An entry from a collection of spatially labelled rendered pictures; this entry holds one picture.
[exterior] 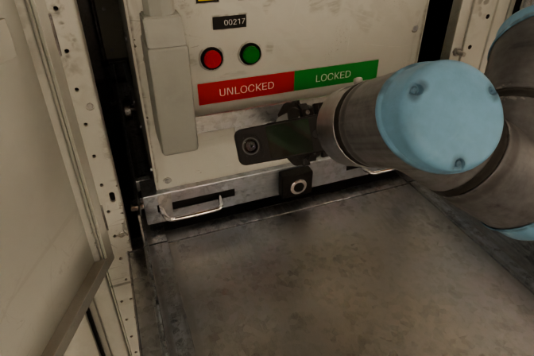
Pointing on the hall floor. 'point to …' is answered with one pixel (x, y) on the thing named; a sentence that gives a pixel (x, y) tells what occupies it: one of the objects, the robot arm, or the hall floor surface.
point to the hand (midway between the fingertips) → (276, 136)
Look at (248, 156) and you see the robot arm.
